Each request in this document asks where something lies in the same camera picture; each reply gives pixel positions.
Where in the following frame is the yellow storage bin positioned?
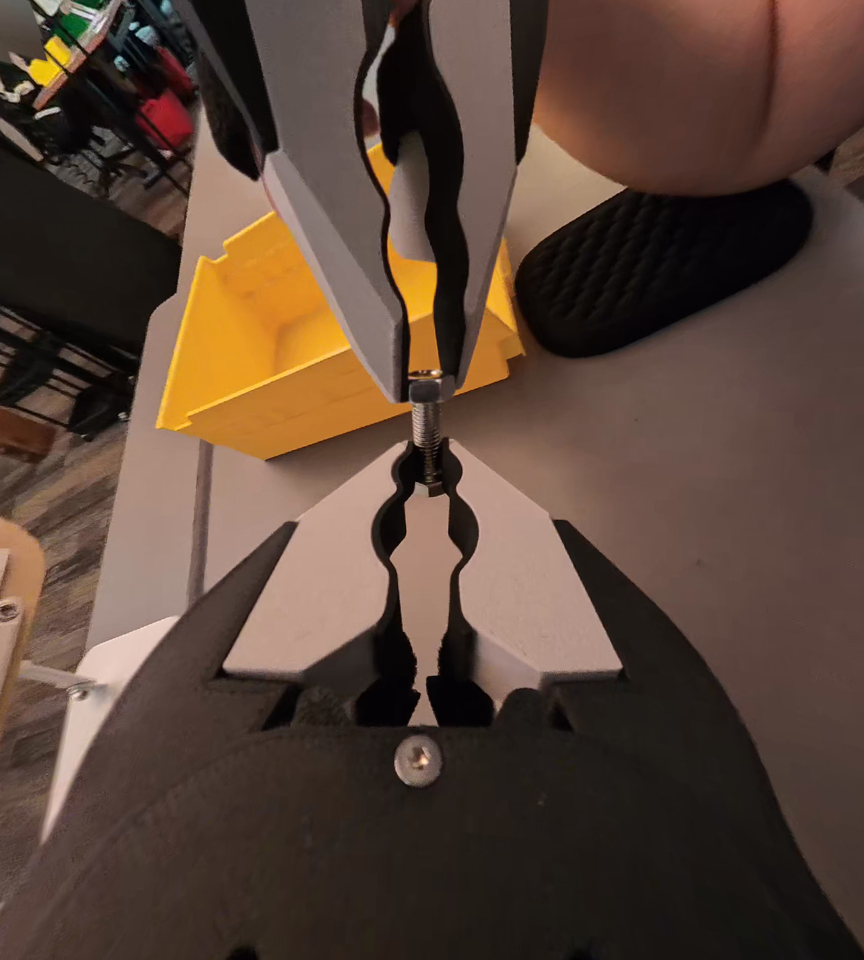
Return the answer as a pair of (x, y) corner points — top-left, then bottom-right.
(29, 36), (78, 85)

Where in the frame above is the person's right forearm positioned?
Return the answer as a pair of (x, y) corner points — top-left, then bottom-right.
(531, 0), (864, 198)

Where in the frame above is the silver hex bolt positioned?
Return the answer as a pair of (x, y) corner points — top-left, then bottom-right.
(411, 401), (446, 498)

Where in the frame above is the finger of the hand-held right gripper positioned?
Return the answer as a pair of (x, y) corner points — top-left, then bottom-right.
(374, 0), (518, 393)
(246, 0), (412, 407)

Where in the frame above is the yellow plastic bin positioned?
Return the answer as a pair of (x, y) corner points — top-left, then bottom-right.
(156, 142), (528, 461)

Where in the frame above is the green storage bin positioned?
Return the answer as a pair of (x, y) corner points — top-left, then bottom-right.
(55, 0), (115, 40)

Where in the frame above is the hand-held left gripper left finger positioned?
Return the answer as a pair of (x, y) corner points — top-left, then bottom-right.
(222, 442), (418, 727)

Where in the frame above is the white stand base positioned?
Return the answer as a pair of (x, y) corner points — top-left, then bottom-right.
(40, 615), (181, 845)

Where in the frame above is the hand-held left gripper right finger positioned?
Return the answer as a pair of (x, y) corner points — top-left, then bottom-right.
(428, 441), (624, 727)

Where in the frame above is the black shelf cart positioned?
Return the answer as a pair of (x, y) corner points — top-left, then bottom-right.
(0, 292), (140, 441)

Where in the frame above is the black oblong pouch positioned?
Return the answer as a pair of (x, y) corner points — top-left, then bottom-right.
(514, 180), (815, 360)

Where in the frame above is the red storage bin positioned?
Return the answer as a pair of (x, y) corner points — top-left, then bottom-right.
(138, 46), (198, 153)

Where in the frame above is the black chair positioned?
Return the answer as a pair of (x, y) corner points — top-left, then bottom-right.
(0, 123), (185, 355)

